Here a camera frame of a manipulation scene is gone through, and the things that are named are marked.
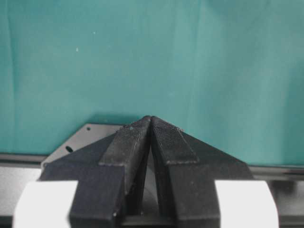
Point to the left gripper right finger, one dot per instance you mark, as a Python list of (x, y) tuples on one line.
[(185, 170)]

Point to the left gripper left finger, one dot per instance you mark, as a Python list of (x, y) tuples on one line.
[(109, 172)]

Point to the green table cloth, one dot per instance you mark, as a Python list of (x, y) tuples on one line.
[(228, 72)]

